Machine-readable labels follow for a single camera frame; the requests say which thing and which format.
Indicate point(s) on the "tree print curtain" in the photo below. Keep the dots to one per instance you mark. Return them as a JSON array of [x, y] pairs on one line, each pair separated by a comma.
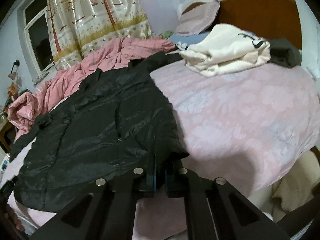
[[77, 27]]

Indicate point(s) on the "white framed window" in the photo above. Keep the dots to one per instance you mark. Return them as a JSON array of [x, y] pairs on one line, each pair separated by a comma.
[[35, 39]]

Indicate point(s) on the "pale poster on wall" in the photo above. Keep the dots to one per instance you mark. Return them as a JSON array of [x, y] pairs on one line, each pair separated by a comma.
[[162, 15]]

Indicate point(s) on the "pink floral bed sheet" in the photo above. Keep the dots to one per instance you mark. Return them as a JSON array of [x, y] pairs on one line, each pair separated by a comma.
[[248, 127]]

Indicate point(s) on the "cream fleece blanket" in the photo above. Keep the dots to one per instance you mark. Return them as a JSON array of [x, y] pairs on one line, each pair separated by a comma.
[[295, 188]]

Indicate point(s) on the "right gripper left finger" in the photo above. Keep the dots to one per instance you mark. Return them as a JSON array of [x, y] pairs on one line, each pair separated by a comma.
[[105, 210]]

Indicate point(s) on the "pink desk lamp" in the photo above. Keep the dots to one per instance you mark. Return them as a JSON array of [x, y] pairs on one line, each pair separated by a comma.
[[13, 72]]

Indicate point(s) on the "pink quilt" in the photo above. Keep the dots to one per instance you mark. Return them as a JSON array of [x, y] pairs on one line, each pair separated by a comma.
[[114, 55]]

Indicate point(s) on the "white and wood headboard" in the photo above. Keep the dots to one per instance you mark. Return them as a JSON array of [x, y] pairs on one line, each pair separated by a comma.
[[291, 19]]

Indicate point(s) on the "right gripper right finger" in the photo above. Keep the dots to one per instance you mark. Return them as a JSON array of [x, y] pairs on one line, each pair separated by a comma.
[[214, 209]]

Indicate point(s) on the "cluttered wooden desk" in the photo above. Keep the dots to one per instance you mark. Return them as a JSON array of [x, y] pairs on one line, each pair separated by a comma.
[[8, 130]]

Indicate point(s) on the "pink pillow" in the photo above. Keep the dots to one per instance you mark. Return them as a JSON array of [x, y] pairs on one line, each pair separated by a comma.
[[197, 19]]

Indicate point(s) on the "folded dark garment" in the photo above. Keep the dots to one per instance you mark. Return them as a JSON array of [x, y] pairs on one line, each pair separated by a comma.
[[284, 53]]

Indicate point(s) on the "blue floral pillow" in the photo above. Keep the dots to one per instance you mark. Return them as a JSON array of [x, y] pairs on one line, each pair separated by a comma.
[[182, 42]]

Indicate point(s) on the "folded cream sweatshirt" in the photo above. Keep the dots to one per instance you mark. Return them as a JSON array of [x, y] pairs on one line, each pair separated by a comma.
[[227, 49]]

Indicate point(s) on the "black shiny jacket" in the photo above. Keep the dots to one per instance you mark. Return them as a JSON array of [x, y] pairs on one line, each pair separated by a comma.
[[116, 121]]

